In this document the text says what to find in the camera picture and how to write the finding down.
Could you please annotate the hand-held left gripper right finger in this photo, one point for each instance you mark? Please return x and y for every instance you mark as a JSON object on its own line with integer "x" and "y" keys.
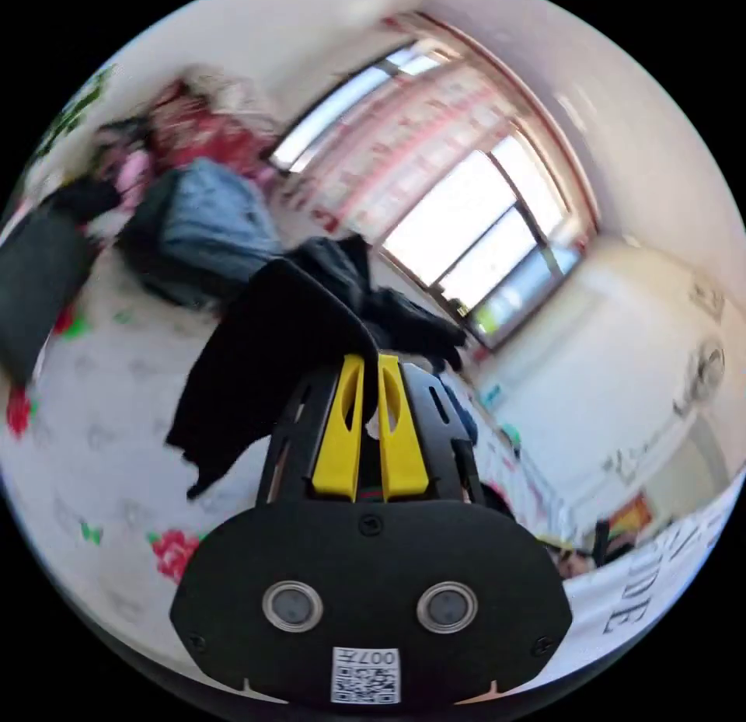
{"x": 402, "y": 454}

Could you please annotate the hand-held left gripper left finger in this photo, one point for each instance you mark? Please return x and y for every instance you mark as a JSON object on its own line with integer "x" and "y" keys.
{"x": 338, "y": 442}

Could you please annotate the black long sleeve shirt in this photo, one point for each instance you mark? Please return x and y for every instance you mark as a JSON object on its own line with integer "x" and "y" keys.
{"x": 268, "y": 337}

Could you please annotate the window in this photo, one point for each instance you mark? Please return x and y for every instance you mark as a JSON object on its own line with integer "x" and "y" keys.
{"x": 466, "y": 226}

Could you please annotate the pile of clothes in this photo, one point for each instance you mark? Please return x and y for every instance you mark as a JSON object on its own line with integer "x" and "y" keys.
{"x": 204, "y": 226}

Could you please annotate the sheer pink curtain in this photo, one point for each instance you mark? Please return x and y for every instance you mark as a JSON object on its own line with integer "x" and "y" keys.
{"x": 408, "y": 145}

